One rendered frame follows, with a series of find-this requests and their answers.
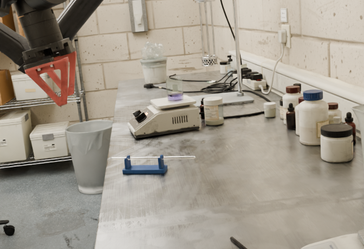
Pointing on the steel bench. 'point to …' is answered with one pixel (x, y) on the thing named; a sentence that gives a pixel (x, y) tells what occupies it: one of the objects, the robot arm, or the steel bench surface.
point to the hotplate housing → (168, 121)
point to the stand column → (236, 37)
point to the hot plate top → (160, 103)
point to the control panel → (143, 120)
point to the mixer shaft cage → (210, 60)
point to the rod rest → (161, 168)
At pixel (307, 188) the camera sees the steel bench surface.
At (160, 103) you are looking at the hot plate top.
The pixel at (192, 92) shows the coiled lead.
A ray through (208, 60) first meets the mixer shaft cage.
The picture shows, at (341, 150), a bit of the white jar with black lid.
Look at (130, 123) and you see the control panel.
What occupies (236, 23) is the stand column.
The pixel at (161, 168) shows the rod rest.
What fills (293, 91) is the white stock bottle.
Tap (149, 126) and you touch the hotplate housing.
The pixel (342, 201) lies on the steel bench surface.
